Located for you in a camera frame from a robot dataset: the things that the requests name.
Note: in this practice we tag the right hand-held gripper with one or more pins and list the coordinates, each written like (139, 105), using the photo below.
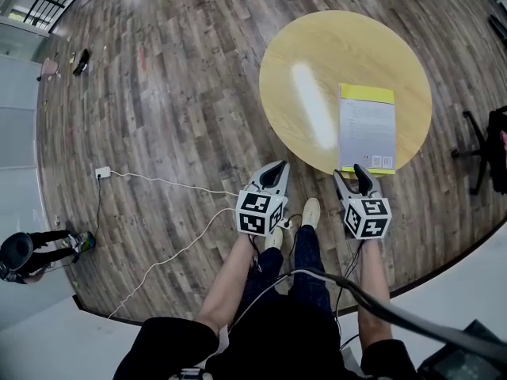
(368, 218)

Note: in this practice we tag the pink waste bin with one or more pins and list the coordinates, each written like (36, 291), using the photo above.
(49, 66)

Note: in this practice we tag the black office chair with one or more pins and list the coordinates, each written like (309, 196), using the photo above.
(497, 164)

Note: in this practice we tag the person's black shirt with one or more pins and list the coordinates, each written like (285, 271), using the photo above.
(277, 339)

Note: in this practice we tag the person's left forearm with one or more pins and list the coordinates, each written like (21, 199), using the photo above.
(226, 287)

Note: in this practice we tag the person's cream shoe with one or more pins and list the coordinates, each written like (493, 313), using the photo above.
(311, 212)
(274, 238)

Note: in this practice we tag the person's dark trousers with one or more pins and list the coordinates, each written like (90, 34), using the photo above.
(309, 259)

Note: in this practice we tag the black shoe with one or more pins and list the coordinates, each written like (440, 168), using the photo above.
(82, 61)

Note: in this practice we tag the white power strip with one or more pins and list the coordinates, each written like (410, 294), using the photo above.
(103, 172)
(286, 225)

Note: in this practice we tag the person's right cream shoe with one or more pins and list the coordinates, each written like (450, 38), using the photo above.
(311, 212)

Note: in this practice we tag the person's left cream shoe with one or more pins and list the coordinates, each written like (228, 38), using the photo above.
(274, 238)

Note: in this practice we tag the yellow and white booklet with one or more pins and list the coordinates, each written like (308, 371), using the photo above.
(368, 133)

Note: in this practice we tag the black floor bag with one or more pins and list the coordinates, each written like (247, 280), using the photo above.
(500, 28)

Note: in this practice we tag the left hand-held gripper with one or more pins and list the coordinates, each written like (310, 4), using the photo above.
(257, 212)

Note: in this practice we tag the black tablet device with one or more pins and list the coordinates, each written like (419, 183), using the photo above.
(459, 364)

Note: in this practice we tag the multicoloured bag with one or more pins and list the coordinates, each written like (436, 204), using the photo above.
(83, 240)

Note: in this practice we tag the yellow round table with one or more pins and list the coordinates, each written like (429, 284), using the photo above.
(336, 46)

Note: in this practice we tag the pink cloth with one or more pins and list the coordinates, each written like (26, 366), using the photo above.
(504, 141)

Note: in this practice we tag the person's right forearm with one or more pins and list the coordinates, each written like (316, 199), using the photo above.
(372, 291)

